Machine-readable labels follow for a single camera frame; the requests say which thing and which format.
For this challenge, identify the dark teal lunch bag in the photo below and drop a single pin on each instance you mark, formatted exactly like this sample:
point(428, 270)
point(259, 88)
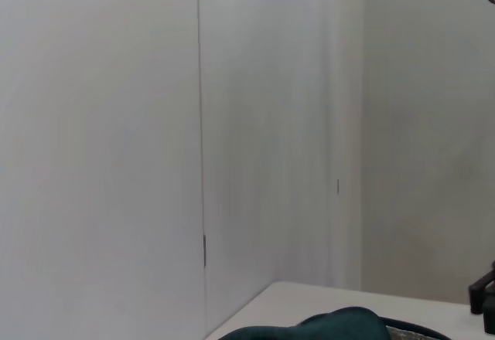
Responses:
point(332, 326)

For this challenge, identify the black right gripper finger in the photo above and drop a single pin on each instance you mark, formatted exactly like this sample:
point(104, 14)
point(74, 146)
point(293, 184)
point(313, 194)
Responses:
point(483, 295)
point(490, 322)

